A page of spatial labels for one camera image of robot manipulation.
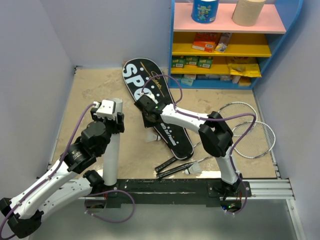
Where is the white shuttlecock tube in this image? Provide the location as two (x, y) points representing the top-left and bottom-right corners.
(102, 98), (124, 186)

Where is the black racket cover bag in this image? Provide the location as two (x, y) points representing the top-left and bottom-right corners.
(122, 58), (194, 160)

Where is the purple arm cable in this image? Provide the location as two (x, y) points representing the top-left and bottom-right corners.
(0, 103), (98, 240)
(140, 74), (258, 216)

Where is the yellow snack bag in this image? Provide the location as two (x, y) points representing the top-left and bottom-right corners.
(226, 56), (262, 78)

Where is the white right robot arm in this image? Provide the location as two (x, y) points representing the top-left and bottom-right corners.
(134, 94), (242, 197)

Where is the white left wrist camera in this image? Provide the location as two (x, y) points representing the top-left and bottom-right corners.
(93, 99), (116, 120)

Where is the silver snack pouch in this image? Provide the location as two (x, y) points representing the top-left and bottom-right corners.
(215, 32), (232, 53)

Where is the green box right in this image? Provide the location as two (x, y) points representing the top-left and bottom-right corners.
(197, 56), (213, 69)

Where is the blue wrapped paper roll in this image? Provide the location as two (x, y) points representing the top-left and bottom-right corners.
(191, 0), (220, 24)

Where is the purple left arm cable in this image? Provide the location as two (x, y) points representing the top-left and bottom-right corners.
(0, 103), (98, 240)

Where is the green box left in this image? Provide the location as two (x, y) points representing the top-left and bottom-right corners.
(171, 55), (186, 68)

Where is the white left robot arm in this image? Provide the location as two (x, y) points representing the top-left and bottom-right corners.
(0, 108), (125, 239)

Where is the brown paper towel roll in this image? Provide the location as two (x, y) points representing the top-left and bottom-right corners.
(231, 0), (266, 27)

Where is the blue shelf unit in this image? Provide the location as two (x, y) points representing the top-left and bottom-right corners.
(168, 0), (303, 90)

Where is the white shuttlecock front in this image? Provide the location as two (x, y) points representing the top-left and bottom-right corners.
(184, 161), (202, 175)

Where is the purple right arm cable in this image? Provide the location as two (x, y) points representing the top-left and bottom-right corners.
(140, 74), (258, 216)

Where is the white shuttlecock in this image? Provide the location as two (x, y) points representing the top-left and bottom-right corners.
(145, 131), (162, 143)
(184, 161), (202, 175)

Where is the green box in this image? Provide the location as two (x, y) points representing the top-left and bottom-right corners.
(197, 56), (213, 69)
(171, 55), (186, 68)
(185, 55), (199, 66)

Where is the orange snack box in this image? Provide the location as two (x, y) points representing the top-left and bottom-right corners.
(192, 32), (220, 53)

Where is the green box middle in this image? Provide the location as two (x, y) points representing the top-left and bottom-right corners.
(185, 55), (199, 66)

